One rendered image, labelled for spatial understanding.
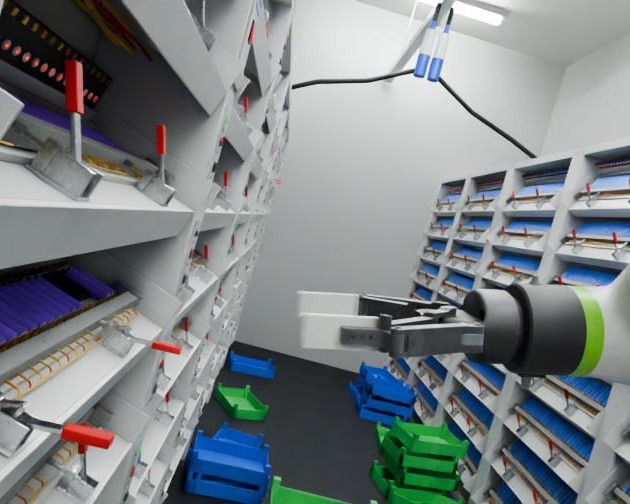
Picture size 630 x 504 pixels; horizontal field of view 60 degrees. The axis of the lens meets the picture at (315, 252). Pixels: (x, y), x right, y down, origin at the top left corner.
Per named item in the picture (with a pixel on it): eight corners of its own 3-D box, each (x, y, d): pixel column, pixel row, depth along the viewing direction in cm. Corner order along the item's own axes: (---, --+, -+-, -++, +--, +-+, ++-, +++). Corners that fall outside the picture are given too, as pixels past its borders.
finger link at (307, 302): (359, 295, 61) (358, 294, 62) (297, 291, 61) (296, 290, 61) (357, 321, 61) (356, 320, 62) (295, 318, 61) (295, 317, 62)
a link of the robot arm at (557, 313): (545, 272, 60) (592, 283, 51) (535, 376, 61) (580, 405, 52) (492, 269, 60) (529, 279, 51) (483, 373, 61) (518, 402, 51)
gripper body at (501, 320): (521, 375, 52) (425, 370, 51) (488, 352, 60) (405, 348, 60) (528, 297, 51) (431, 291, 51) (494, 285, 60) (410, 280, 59)
